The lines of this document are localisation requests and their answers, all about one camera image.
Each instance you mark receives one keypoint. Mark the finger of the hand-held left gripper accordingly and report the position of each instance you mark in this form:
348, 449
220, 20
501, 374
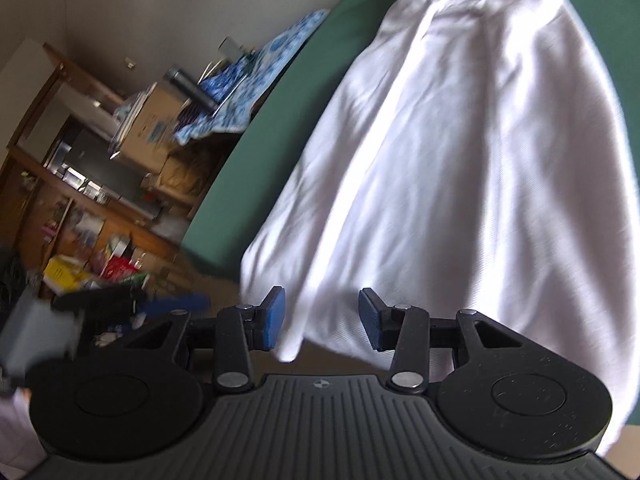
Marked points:
175, 305

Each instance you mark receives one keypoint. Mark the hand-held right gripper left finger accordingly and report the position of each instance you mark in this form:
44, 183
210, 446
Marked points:
274, 317

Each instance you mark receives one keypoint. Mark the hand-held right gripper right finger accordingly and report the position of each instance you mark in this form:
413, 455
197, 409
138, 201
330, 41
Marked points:
371, 320

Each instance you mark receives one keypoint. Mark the white shirt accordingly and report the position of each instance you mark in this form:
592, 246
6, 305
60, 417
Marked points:
450, 160

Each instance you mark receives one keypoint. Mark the yellow box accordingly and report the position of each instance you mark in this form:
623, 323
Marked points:
65, 272

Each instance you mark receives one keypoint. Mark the red package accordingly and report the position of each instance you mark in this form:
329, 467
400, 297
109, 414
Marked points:
120, 266

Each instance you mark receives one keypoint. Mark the brown cardboard box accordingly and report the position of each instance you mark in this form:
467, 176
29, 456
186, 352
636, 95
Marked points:
190, 170

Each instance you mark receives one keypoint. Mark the wooden cabinet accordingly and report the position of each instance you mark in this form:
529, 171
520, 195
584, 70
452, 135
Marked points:
30, 195

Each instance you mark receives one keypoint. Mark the green table cloth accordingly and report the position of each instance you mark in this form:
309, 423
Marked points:
260, 160

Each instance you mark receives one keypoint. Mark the cardboard box with blue print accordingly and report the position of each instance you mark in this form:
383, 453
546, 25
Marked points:
150, 145

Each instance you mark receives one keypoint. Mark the dark striped cloth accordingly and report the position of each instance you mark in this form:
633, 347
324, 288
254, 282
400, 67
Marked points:
189, 115

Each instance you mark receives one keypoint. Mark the grey thermos bottle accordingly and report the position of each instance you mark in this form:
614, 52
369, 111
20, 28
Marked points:
190, 87

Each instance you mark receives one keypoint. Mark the silver metal strip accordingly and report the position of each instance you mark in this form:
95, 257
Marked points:
232, 92

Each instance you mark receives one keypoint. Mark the blue patterned cloth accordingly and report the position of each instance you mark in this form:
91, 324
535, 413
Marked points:
270, 60

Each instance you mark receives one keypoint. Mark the small grey rectangular object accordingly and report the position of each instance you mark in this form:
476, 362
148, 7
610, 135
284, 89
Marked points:
232, 47

